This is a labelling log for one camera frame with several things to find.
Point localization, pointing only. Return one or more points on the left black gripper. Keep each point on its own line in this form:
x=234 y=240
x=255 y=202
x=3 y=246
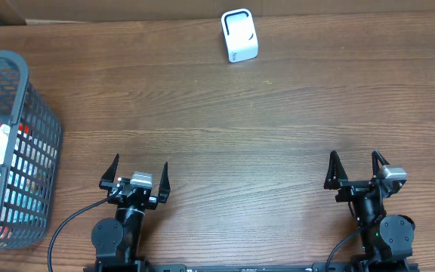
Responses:
x=116 y=185

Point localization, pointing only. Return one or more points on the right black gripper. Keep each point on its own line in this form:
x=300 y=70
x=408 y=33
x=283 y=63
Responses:
x=357 y=187

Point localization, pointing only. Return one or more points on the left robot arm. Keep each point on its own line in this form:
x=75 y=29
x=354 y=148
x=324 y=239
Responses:
x=117 y=239

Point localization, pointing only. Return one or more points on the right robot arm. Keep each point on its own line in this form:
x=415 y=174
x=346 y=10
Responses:
x=386 y=239

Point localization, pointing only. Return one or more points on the white barcode scanner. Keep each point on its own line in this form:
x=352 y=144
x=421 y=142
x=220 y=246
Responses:
x=239 y=35

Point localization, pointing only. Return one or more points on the grey plastic mesh basket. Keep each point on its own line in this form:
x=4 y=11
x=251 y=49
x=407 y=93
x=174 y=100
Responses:
x=28 y=173

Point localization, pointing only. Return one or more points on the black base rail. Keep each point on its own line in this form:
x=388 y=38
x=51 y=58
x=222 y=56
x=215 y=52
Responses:
x=315 y=267

